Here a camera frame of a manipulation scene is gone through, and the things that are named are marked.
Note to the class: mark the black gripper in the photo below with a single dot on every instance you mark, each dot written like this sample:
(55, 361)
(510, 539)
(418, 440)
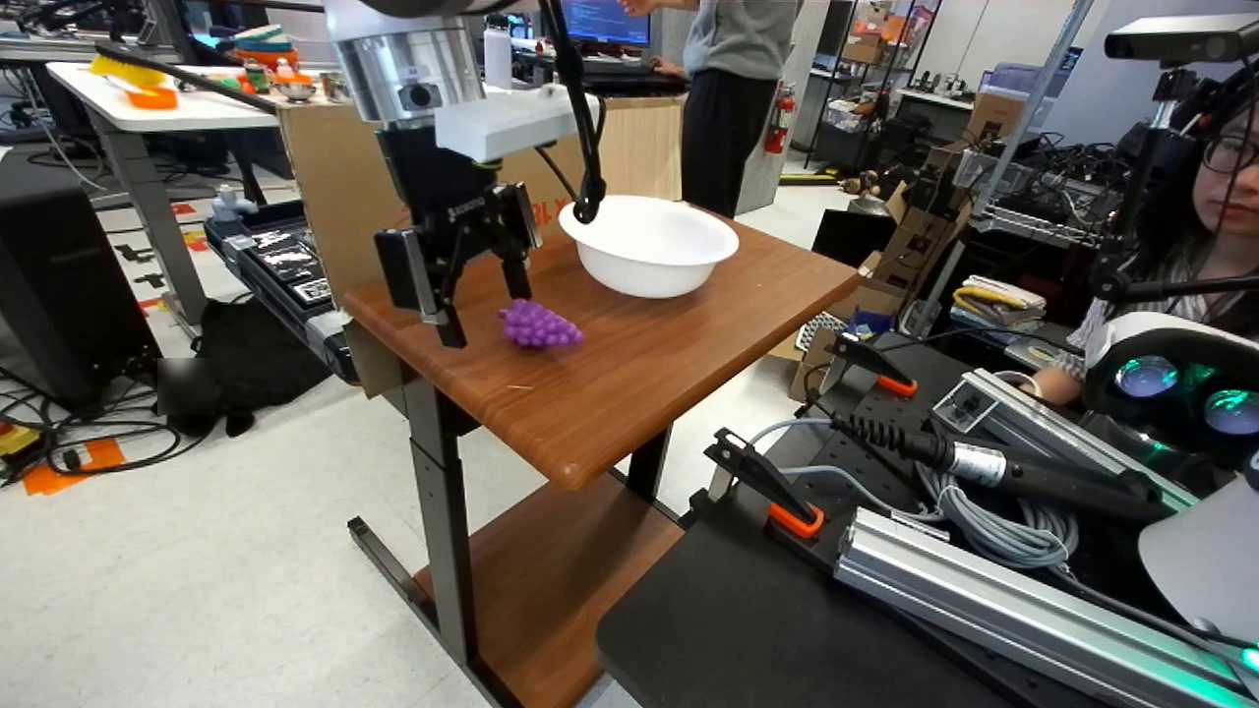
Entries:
(460, 209)

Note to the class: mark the purple grape toy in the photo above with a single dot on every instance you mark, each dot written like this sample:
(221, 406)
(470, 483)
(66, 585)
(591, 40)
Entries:
(539, 330)

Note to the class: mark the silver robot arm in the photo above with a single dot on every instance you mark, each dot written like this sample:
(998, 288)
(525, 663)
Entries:
(414, 82)

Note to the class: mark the white dish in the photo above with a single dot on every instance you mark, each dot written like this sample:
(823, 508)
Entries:
(651, 244)

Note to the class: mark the cardboard panel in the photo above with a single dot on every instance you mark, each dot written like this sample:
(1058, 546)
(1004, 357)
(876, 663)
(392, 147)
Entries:
(350, 191)

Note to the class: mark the black bag on floor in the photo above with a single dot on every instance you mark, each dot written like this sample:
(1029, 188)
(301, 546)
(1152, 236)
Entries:
(245, 361)

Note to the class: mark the wooden side table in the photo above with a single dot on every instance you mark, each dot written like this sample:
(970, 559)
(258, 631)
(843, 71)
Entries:
(539, 469)

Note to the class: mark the orange black clamp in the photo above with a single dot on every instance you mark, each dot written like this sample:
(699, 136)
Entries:
(890, 381)
(746, 466)

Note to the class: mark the standing person in grey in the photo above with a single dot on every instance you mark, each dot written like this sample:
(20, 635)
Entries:
(734, 62)

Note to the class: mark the black cabinet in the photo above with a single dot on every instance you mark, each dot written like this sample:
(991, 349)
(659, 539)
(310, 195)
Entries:
(69, 319)

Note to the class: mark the seated person with glasses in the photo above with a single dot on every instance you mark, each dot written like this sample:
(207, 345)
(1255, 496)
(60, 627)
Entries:
(1198, 227)

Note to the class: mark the aluminium extrusion rail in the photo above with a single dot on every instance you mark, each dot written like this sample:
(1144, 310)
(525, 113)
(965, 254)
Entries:
(1032, 623)

